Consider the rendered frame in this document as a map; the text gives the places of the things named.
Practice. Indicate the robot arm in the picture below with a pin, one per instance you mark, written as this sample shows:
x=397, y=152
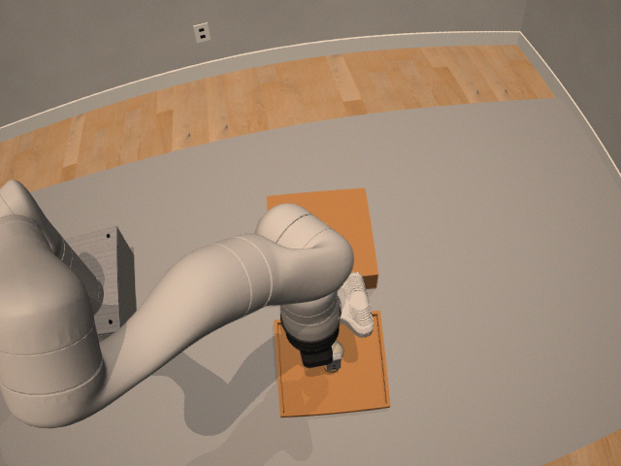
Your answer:
x=52, y=373

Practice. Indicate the beige ball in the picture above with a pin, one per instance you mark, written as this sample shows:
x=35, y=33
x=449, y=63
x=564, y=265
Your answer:
x=338, y=347

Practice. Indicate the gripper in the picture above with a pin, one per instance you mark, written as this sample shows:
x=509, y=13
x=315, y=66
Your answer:
x=353, y=310

